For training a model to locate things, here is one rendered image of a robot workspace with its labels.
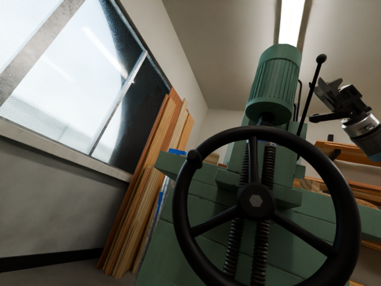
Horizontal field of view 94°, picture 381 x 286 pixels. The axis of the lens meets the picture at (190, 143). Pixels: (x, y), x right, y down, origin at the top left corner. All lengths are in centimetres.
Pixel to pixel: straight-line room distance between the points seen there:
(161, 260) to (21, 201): 126
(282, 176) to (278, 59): 55
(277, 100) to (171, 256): 60
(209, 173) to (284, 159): 20
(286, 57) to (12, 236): 186
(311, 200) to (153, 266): 42
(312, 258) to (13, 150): 153
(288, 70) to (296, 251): 62
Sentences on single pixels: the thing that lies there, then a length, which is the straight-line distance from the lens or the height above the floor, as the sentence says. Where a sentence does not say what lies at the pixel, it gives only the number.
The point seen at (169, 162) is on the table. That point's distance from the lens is 57.
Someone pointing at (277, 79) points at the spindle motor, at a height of 131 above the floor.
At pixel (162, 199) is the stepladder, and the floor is 74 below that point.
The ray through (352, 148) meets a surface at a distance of 286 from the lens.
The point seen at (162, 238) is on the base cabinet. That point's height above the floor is 67.
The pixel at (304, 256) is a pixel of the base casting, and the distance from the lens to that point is 53.
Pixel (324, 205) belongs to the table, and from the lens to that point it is 55.
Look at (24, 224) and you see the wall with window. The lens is 173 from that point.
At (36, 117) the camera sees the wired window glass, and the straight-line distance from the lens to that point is 162.
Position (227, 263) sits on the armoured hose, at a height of 70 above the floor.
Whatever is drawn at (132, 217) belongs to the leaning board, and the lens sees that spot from 197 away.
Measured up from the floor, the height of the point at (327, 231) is 82.
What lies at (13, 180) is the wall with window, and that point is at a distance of 159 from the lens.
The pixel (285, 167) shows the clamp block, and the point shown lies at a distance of 44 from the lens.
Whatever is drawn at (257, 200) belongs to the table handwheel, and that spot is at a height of 81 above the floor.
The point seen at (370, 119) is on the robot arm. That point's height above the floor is 122.
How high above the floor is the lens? 77
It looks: 18 degrees up
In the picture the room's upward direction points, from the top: 20 degrees clockwise
